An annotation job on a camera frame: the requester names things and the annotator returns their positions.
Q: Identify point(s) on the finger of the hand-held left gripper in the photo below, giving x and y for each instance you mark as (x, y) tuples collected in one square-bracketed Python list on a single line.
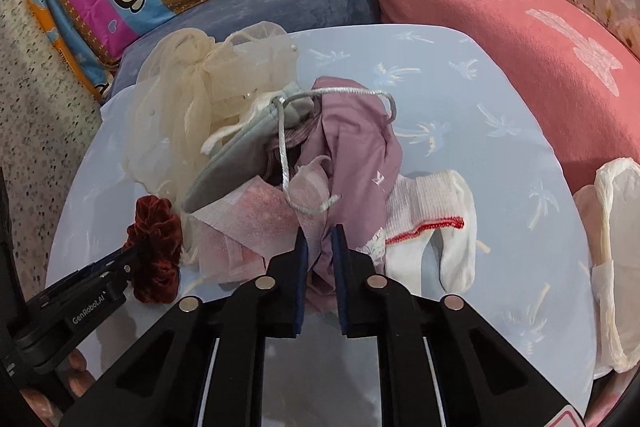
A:
[(127, 257)]

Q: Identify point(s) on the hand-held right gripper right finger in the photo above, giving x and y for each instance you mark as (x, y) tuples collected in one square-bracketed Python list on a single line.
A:
[(339, 283)]

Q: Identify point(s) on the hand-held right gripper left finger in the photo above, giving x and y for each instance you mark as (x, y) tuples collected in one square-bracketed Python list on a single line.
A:
[(300, 283)]

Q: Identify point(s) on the dark red velvet scrunchie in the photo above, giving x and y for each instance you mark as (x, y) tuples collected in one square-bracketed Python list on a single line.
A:
[(155, 257)]

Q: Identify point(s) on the sheer pink white cloth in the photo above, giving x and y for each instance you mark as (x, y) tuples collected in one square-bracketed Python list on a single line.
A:
[(250, 217)]

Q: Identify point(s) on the purple garment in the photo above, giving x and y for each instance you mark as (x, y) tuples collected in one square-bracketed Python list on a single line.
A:
[(350, 157)]

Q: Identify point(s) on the white plastic bag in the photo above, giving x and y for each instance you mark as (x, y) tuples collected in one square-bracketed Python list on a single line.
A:
[(615, 207)]

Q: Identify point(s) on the person's left hand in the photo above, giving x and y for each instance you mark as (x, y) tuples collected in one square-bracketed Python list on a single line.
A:
[(76, 361)]

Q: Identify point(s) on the white sock with red trim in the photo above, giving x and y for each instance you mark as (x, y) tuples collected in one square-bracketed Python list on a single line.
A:
[(425, 202)]

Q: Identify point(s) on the grey cloth pouch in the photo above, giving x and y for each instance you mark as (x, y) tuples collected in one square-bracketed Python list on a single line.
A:
[(225, 172)]

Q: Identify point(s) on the cream tulle mesh cloth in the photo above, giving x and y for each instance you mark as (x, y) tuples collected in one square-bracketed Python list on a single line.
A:
[(165, 107)]

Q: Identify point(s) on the blue-grey cushion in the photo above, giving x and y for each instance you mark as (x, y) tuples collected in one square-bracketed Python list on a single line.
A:
[(280, 2)]

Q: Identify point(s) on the pink blanket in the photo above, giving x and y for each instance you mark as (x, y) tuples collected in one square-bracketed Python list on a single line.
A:
[(500, 32)]

